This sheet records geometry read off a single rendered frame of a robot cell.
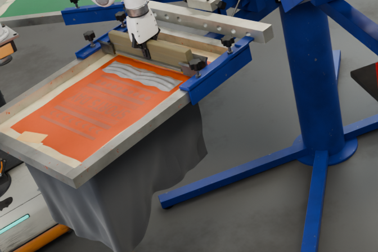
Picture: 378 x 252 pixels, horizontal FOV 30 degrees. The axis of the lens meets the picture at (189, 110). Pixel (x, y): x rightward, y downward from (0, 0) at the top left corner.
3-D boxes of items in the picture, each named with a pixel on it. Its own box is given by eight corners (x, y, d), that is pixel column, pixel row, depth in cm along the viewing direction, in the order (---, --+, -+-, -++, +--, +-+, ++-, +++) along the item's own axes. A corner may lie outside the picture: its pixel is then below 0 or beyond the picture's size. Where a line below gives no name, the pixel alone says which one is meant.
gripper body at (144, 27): (140, 0, 245) (149, 29, 251) (119, 14, 239) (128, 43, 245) (155, 3, 240) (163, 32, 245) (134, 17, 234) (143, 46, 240)
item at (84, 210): (125, 267, 233) (85, 166, 210) (47, 220, 263) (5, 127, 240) (131, 261, 234) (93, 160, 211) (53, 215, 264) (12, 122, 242)
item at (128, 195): (129, 261, 233) (90, 162, 211) (121, 257, 236) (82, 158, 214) (219, 181, 257) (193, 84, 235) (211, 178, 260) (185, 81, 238)
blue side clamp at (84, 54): (88, 71, 263) (82, 54, 259) (80, 68, 267) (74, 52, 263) (144, 33, 279) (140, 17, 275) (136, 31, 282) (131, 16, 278)
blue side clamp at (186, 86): (193, 105, 226) (188, 87, 222) (183, 102, 229) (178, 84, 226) (252, 59, 242) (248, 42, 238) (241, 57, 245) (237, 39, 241)
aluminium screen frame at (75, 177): (76, 189, 201) (72, 179, 199) (-27, 135, 240) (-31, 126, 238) (250, 55, 242) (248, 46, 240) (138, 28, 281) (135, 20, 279)
